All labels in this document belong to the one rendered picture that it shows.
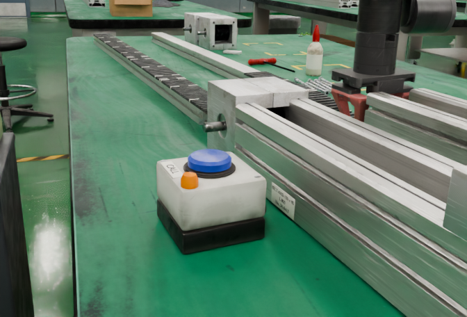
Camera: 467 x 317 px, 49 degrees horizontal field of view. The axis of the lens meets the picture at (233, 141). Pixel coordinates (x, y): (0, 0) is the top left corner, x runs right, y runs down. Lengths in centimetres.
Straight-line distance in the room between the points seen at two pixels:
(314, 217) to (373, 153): 9
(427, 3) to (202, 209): 45
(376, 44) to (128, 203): 39
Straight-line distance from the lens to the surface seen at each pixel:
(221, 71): 120
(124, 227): 50
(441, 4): 76
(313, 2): 409
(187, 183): 42
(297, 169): 49
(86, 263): 45
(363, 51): 73
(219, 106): 64
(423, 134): 63
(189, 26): 174
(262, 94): 61
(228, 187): 44
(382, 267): 41
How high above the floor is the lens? 101
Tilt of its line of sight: 19 degrees down
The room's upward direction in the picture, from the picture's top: 2 degrees clockwise
